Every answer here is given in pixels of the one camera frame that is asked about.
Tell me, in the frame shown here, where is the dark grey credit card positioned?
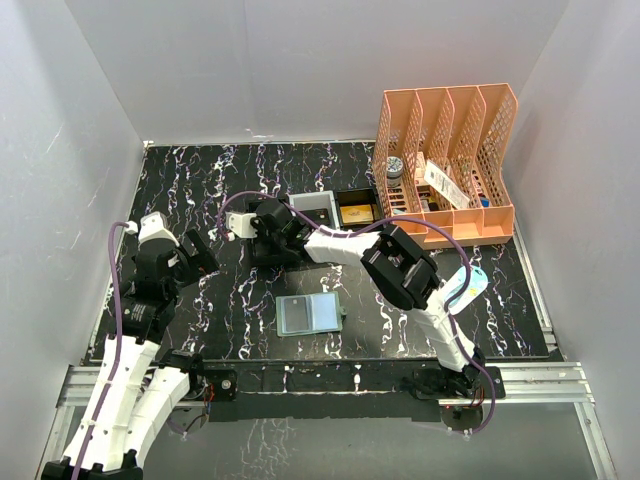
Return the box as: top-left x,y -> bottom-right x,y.
283,296 -> 310,334

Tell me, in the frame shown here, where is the green card holder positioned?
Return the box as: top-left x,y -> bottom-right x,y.
276,292 -> 346,337

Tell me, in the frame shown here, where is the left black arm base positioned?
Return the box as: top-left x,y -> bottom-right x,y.
182,369 -> 238,404

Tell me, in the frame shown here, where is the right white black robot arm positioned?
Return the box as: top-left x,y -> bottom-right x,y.
248,199 -> 486,397

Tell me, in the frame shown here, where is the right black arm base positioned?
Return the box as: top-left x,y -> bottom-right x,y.
401,363 -> 506,402

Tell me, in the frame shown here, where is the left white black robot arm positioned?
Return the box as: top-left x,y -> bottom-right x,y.
41,216 -> 218,479

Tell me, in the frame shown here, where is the black credit card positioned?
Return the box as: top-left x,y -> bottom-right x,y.
307,209 -> 331,227

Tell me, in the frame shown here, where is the gold credit card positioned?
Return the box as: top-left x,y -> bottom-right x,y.
340,204 -> 374,225

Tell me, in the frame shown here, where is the left black tray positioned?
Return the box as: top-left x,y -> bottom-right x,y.
246,196 -> 289,213

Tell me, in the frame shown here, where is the black tray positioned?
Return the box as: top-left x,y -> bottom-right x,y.
334,187 -> 383,230
246,196 -> 289,213

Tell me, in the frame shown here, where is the white middle tray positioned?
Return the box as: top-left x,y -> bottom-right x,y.
288,191 -> 340,229

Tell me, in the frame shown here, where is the right black tray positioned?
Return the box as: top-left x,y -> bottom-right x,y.
334,187 -> 383,230

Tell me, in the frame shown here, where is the small round jar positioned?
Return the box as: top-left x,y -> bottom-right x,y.
386,156 -> 404,188

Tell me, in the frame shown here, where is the white paper packet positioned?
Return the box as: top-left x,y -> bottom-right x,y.
424,160 -> 470,210

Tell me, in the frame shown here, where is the orange file organizer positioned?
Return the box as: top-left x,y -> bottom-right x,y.
372,83 -> 518,249

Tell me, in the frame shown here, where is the round blue tape roll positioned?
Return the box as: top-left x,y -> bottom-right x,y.
441,266 -> 489,315

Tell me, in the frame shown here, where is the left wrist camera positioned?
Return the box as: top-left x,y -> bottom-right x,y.
138,211 -> 179,248

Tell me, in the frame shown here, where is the aluminium frame rail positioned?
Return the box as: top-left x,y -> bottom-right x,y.
34,359 -> 617,480

